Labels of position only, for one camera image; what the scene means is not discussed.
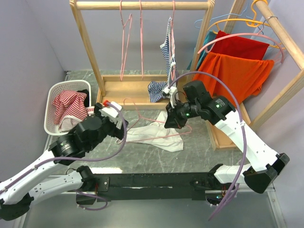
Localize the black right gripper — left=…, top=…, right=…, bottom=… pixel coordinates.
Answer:
left=164, top=98, right=200, bottom=129

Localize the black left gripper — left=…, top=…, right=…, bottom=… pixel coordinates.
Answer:
left=87, top=102, right=128, bottom=151

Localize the red white striped tank top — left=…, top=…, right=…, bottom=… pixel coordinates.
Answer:
left=52, top=89, right=93, bottom=125

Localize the black tank top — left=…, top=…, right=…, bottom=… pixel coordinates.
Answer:
left=76, top=89, right=90, bottom=107

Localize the pink hanger of white top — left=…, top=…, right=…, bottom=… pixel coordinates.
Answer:
left=123, top=97, right=192, bottom=143

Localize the pink wire hanger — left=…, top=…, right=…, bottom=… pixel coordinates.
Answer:
left=119, top=0, right=133, bottom=81

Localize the pink hanger of striped top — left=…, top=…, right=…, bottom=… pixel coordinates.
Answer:
left=139, top=0, right=144, bottom=80

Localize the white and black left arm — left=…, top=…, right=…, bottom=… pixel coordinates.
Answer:
left=0, top=112, right=128, bottom=221

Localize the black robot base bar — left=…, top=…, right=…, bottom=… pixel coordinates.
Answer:
left=80, top=172, right=231, bottom=201

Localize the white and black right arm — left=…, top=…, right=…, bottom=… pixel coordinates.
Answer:
left=162, top=80, right=290, bottom=193

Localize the blue white striped tank top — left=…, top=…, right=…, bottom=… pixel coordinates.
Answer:
left=148, top=17, right=178, bottom=103

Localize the large pink plastic hanger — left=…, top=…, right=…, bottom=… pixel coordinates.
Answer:
left=198, top=31, right=285, bottom=63

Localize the pink hanger of blue top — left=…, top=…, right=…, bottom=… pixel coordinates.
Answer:
left=169, top=0, right=176, bottom=81

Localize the orange plastic hanger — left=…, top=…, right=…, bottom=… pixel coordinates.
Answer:
left=199, top=7, right=285, bottom=53

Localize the white perforated laundry basket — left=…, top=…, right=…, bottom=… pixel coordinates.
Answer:
left=44, top=80, right=94, bottom=136

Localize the small wooden clothes rack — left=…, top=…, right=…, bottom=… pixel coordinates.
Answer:
left=69, top=0, right=216, bottom=110

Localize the orange shirt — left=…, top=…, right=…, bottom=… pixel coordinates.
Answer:
left=199, top=52, right=275, bottom=104

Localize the teal garment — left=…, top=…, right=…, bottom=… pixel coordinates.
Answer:
left=187, top=30, right=218, bottom=71

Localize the red shirt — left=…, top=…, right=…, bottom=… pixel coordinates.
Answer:
left=211, top=37, right=269, bottom=60

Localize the large wooden clothes rack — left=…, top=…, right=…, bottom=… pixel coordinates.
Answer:
left=189, top=0, right=304, bottom=152

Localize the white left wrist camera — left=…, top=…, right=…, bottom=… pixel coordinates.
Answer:
left=100, top=100, right=122, bottom=121

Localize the blue wire hanger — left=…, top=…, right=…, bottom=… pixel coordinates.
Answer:
left=194, top=0, right=256, bottom=30

